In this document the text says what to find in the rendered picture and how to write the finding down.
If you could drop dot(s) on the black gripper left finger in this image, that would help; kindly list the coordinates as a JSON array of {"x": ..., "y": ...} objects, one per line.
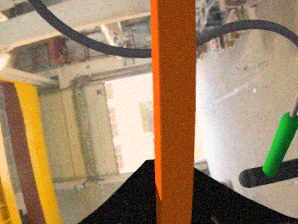
[{"x": 134, "y": 203}]

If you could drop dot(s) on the orange bar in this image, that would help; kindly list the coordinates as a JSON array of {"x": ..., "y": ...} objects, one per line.
[{"x": 174, "y": 52}]

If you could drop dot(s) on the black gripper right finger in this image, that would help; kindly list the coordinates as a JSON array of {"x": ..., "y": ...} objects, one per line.
[{"x": 214, "y": 203}]

